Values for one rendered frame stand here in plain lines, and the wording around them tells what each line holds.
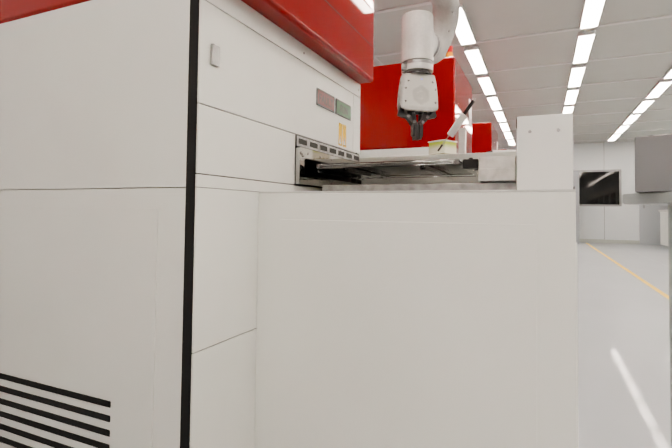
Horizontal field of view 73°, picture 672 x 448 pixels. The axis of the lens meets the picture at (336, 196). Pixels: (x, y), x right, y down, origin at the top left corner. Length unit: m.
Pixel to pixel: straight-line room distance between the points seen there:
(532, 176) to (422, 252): 0.25
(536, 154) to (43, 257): 1.04
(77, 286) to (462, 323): 0.78
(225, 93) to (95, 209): 0.36
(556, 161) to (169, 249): 0.73
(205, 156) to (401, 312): 0.47
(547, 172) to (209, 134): 0.63
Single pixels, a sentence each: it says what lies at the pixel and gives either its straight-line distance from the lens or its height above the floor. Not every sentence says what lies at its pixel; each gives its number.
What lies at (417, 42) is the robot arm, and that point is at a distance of 1.26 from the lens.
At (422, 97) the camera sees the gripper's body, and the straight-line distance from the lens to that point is 1.24.
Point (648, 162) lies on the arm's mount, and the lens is 0.99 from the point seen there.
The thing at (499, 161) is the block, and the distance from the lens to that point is 1.11.
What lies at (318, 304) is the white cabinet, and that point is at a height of 0.59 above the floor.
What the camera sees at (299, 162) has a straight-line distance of 1.17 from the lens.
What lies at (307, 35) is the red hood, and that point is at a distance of 1.22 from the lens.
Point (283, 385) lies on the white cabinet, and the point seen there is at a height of 0.41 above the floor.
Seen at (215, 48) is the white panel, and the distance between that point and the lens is 0.95.
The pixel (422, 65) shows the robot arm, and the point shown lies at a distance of 1.24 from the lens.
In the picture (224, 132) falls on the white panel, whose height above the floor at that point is 0.93.
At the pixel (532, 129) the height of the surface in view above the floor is 0.93.
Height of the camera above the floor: 0.78
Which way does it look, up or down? 2 degrees up
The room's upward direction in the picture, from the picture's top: 1 degrees clockwise
